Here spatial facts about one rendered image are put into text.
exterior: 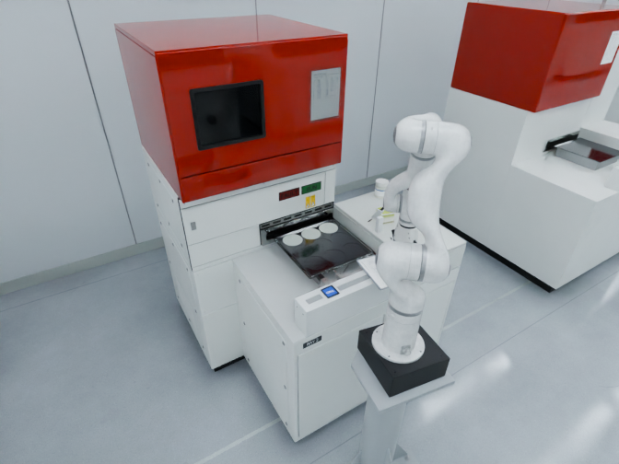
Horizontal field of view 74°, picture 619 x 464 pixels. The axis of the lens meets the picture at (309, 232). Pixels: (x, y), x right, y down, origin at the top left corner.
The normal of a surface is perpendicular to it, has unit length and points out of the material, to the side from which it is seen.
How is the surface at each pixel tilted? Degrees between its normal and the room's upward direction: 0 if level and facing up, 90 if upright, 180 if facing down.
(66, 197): 90
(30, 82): 90
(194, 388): 0
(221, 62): 90
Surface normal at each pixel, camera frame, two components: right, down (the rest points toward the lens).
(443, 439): 0.01, -0.83
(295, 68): 0.52, 0.48
